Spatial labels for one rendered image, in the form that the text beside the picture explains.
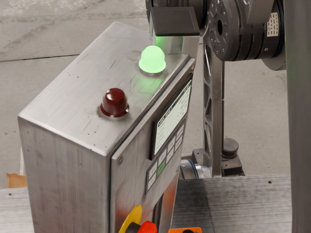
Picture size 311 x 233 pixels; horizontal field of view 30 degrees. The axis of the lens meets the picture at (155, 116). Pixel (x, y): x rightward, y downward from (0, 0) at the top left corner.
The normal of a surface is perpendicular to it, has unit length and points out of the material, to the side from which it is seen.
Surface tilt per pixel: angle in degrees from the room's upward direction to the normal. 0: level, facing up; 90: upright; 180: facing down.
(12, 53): 0
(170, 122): 90
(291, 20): 82
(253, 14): 90
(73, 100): 0
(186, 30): 0
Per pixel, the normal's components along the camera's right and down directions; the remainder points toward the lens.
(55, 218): -0.47, 0.61
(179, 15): 0.07, -0.70
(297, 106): -0.96, -0.01
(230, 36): -0.53, 0.35
